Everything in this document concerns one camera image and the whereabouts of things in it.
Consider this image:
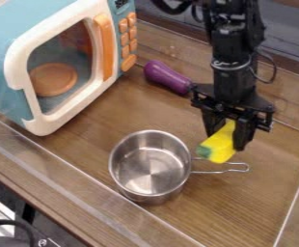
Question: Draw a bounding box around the orange microwave turntable plate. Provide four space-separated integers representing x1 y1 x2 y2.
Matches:
29 63 77 96

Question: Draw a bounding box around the blue toy microwave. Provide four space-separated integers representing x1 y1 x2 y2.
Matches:
0 0 137 136

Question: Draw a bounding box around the yellow toy banana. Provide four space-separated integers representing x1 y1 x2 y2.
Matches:
196 121 236 164

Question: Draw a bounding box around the silver pot with wire handle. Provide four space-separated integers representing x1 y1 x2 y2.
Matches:
108 129 249 205

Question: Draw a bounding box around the purple toy eggplant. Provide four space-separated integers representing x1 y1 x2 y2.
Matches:
142 60 192 95

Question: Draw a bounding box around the black cable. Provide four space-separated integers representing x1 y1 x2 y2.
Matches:
0 218 36 247

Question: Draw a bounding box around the clear acrylic barrier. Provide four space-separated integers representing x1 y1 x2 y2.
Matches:
0 121 204 247

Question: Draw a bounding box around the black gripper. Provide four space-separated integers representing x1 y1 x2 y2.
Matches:
190 61 274 151

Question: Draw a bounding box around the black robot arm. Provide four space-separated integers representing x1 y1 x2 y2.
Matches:
150 0 274 151

